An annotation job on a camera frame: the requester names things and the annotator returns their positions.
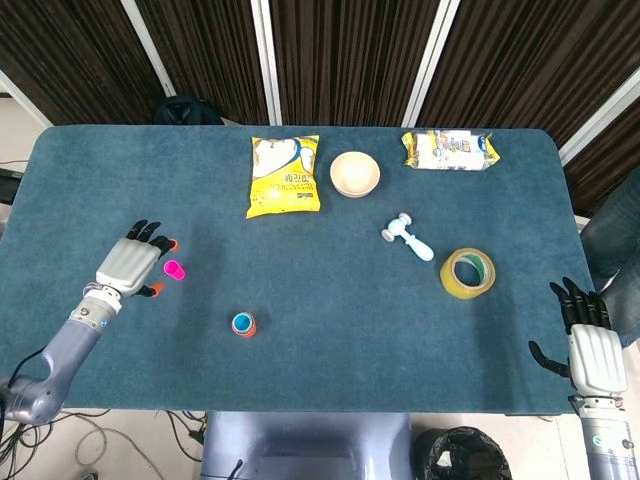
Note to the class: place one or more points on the black trash bin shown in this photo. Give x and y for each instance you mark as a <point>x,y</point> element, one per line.
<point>462,455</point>

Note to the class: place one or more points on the pale blue toy hammer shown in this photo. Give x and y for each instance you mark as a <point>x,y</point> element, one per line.
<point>417,245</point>

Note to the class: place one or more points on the white partition post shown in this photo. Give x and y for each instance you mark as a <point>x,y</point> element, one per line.
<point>266,60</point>
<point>600,120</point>
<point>147,47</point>
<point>431,60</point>
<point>22,97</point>

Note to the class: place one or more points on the beige bowl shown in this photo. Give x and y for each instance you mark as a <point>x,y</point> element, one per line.
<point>355,175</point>

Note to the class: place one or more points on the light blue plastic cup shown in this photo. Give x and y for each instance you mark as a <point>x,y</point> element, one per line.
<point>243,322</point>

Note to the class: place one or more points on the yellow packing tape roll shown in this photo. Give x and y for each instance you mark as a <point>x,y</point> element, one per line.
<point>452,282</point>

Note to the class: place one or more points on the pink plastic cup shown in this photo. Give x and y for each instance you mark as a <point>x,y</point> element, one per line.
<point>174,270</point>

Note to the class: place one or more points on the black box device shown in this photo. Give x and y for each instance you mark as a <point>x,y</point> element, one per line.
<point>7,186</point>

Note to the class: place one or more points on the black backpack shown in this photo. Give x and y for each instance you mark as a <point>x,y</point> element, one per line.
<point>185,112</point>

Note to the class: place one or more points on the blue upholstered chair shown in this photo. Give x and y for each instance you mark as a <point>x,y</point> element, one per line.
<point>612,240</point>

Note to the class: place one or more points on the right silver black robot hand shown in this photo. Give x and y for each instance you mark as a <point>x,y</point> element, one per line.
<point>597,357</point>

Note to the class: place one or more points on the yellow snack bag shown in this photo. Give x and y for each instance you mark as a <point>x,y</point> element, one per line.
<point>282,175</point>

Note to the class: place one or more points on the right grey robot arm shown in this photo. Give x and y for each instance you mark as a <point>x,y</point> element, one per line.
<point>607,445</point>

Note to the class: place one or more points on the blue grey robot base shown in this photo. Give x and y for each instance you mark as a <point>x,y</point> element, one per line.
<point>305,445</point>

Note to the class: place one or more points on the teal table cloth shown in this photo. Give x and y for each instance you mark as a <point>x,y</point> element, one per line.
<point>325,340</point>

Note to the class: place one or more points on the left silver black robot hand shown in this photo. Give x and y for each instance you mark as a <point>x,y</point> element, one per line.
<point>125,265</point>

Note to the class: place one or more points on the clear bread package yellow ends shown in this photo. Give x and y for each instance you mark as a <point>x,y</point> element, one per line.
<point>450,150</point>

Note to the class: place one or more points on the orange plastic cup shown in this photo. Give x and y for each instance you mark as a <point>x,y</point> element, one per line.
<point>252,331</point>

